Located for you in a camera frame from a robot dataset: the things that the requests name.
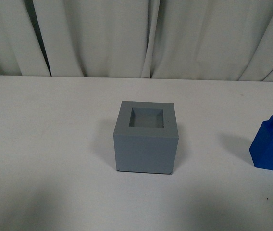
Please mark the gray cube base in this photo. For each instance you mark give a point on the gray cube base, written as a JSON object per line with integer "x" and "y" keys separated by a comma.
{"x": 146, "y": 137}

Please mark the white curtain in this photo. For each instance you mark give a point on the white curtain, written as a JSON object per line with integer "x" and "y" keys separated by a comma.
{"x": 179, "y": 39}

